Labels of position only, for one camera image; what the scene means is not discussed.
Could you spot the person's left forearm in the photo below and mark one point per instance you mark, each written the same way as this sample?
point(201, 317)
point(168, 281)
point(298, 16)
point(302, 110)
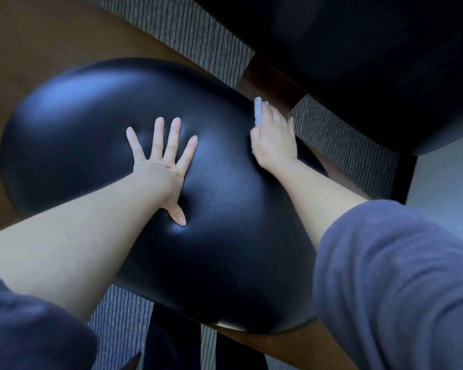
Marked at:
point(69, 250)

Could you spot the person's right forearm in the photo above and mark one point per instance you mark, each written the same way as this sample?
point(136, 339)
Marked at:
point(320, 200)

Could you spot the wooden chair with black cushion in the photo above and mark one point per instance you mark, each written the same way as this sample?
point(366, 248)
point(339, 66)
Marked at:
point(177, 169)

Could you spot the black trousers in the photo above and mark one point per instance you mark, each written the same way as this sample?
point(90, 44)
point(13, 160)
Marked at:
point(169, 342)

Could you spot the person's left hand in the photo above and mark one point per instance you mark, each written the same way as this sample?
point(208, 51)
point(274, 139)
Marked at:
point(158, 173)

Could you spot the light blue cleaning cloth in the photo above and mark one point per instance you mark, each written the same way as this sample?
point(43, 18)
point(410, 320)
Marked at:
point(258, 111)

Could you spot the person's right hand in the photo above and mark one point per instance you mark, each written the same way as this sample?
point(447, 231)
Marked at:
point(274, 144)

